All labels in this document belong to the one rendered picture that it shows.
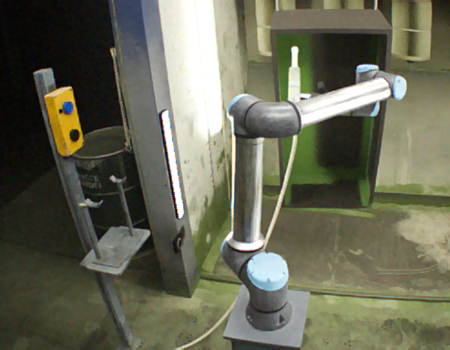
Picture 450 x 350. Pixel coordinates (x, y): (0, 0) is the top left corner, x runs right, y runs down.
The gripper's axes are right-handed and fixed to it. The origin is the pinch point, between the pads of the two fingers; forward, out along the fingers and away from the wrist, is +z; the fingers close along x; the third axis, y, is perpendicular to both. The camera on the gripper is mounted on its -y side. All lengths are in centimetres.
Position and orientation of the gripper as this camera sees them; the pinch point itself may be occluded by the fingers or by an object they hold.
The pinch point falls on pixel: (291, 100)
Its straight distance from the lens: 164.3
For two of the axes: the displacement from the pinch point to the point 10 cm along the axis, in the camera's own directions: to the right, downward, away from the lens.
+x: 1.1, -7.9, 6.1
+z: -9.9, -0.2, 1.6
